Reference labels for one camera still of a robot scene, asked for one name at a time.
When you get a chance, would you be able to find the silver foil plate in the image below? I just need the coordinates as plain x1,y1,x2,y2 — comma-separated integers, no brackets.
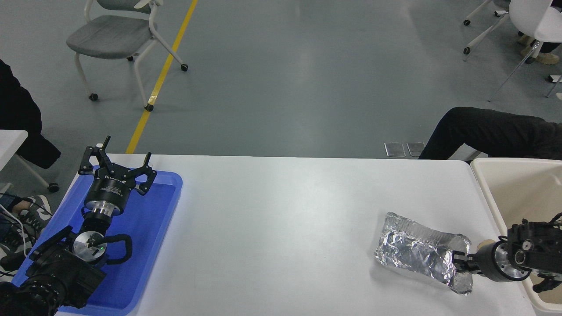
375,212,474,295

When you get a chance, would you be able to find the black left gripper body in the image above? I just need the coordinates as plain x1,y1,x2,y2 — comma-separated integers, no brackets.
84,166,137,208

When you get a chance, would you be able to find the white chair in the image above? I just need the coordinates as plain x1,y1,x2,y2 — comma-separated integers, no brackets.
463,0,562,101

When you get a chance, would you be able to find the grey chair on castors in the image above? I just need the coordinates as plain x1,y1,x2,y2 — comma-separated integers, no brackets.
66,0,189,111

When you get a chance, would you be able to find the person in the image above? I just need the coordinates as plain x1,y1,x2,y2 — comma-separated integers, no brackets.
418,107,562,160
0,59,61,169
517,34,562,65

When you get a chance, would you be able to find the blue plastic tray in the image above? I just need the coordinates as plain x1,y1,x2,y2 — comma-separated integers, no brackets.
11,166,183,316

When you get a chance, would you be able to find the white cable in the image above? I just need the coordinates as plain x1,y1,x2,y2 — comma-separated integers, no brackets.
0,205,26,260

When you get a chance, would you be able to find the large pale bin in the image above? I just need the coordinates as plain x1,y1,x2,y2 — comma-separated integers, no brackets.
471,158,562,314

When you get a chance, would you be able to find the person's shoe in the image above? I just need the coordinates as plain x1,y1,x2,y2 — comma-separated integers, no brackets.
18,195,53,237

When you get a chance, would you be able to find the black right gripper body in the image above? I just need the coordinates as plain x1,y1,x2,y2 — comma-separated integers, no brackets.
477,242,501,282

